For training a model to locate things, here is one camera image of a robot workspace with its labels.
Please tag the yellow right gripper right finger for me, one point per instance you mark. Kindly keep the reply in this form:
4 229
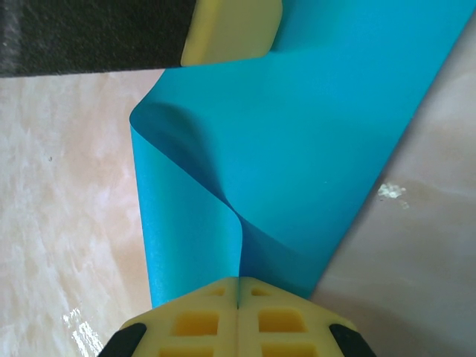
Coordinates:
282 323

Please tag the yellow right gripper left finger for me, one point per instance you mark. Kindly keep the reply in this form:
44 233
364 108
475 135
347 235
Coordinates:
193 323

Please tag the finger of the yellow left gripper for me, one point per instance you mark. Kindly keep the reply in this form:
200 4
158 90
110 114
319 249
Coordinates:
234 29

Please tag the teal blue cloth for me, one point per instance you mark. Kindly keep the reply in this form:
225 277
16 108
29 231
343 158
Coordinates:
297 130

